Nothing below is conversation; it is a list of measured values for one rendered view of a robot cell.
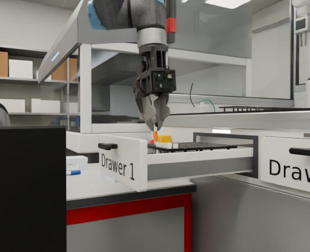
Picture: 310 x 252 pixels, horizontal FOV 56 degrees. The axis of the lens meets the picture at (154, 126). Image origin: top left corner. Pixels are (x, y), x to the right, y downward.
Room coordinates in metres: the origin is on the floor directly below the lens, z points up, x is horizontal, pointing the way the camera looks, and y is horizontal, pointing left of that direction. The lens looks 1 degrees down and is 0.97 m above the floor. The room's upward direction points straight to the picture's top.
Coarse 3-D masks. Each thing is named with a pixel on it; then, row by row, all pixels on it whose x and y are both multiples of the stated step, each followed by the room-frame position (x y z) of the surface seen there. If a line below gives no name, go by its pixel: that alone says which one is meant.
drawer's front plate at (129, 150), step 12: (120, 144) 0.70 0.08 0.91; (132, 144) 0.64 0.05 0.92; (144, 144) 0.61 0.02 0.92; (108, 156) 0.78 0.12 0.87; (120, 156) 0.70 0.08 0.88; (132, 156) 0.64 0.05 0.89; (144, 156) 0.61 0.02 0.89; (108, 168) 0.78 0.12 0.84; (144, 168) 0.61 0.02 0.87; (120, 180) 0.70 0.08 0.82; (132, 180) 0.64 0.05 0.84; (144, 180) 0.61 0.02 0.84
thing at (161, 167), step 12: (156, 156) 0.64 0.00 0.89; (168, 156) 0.66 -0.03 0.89; (180, 156) 0.67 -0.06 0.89; (192, 156) 0.69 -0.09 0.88; (204, 156) 0.70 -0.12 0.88; (216, 156) 0.72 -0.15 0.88; (228, 156) 0.74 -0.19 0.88; (240, 156) 0.76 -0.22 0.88; (252, 156) 0.77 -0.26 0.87; (156, 168) 0.64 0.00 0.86; (168, 168) 0.65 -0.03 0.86; (180, 168) 0.67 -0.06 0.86; (192, 168) 0.68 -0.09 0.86; (204, 168) 0.70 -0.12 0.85; (216, 168) 0.72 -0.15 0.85; (228, 168) 0.73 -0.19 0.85; (240, 168) 0.75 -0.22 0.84; (252, 168) 0.77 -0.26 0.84; (156, 180) 0.64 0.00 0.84
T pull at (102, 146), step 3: (99, 144) 0.73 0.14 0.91; (102, 144) 0.71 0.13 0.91; (105, 144) 0.69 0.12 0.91; (108, 144) 0.69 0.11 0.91; (111, 144) 0.71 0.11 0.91; (114, 144) 0.72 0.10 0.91; (99, 147) 0.73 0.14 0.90; (102, 147) 0.71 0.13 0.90; (105, 147) 0.69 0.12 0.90; (108, 147) 0.68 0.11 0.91; (111, 147) 0.71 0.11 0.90; (114, 147) 0.71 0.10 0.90
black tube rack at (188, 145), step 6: (150, 144) 0.84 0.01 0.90; (180, 144) 0.84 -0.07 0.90; (186, 144) 0.83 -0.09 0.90; (192, 144) 0.83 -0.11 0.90; (198, 144) 0.83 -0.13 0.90; (204, 144) 0.83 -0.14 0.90; (210, 144) 0.84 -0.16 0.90; (216, 144) 0.84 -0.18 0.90; (222, 144) 0.83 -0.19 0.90; (174, 150) 0.71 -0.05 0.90; (180, 150) 0.72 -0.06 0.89; (186, 150) 0.82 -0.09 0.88; (198, 150) 0.95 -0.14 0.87
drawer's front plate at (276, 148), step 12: (264, 144) 0.72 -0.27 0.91; (276, 144) 0.69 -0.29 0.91; (288, 144) 0.66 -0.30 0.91; (300, 144) 0.63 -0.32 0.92; (264, 156) 0.72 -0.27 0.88; (276, 156) 0.69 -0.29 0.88; (288, 156) 0.66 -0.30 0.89; (300, 156) 0.63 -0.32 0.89; (264, 168) 0.72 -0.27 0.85; (276, 168) 0.68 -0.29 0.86; (288, 168) 0.66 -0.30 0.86; (300, 168) 0.63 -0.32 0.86; (264, 180) 0.72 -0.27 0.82; (276, 180) 0.68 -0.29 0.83; (288, 180) 0.66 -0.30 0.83; (300, 180) 0.63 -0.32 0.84
